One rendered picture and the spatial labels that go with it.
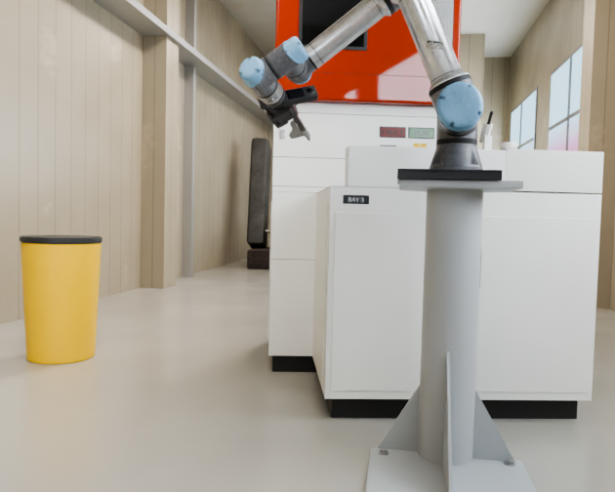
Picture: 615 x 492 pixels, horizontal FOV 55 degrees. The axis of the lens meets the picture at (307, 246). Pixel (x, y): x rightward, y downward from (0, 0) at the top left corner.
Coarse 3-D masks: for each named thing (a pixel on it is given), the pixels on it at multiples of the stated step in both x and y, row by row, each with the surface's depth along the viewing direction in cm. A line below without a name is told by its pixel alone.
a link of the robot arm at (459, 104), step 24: (408, 0) 156; (432, 0) 157; (408, 24) 158; (432, 24) 155; (432, 48) 155; (432, 72) 156; (456, 72) 153; (432, 96) 157; (456, 96) 151; (480, 96) 151; (456, 120) 152
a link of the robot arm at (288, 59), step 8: (288, 40) 165; (296, 40) 164; (280, 48) 165; (288, 48) 164; (296, 48) 164; (304, 48) 165; (272, 56) 165; (280, 56) 164; (288, 56) 164; (296, 56) 164; (304, 56) 165; (272, 64) 165; (280, 64) 165; (288, 64) 166; (296, 64) 167; (304, 64) 173; (272, 72) 166; (280, 72) 167; (288, 72) 169; (296, 72) 172
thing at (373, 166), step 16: (352, 160) 202; (368, 160) 202; (384, 160) 202; (400, 160) 203; (416, 160) 203; (480, 160) 204; (496, 160) 205; (352, 176) 202; (368, 176) 202; (384, 176) 203
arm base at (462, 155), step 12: (444, 144) 168; (456, 144) 166; (468, 144) 166; (444, 156) 167; (456, 156) 165; (468, 156) 165; (432, 168) 169; (444, 168) 166; (456, 168) 164; (468, 168) 164; (480, 168) 167
